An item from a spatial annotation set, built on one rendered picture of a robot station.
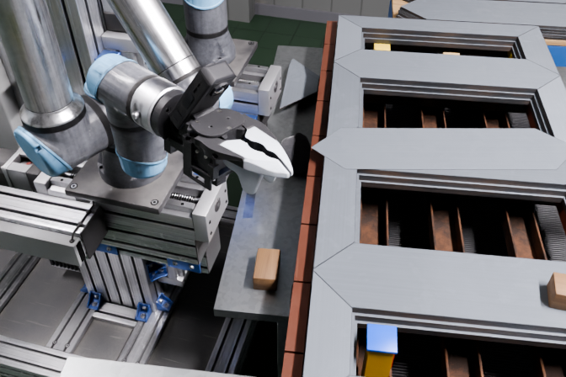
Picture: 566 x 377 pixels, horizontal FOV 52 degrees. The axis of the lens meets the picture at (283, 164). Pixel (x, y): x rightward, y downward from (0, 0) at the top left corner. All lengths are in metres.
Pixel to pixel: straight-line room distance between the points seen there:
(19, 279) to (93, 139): 1.21
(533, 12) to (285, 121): 1.10
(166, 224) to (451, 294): 0.65
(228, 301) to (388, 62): 0.98
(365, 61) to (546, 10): 0.86
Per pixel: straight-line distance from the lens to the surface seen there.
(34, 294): 2.27
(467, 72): 2.03
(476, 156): 1.68
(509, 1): 2.61
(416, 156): 1.64
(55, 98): 1.11
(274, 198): 1.74
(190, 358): 1.99
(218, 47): 1.64
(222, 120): 0.74
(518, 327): 1.35
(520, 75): 2.07
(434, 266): 1.38
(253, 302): 1.51
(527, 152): 1.75
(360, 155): 1.61
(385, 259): 1.36
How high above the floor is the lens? 1.91
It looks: 42 degrees down
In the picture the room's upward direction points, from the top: straight up
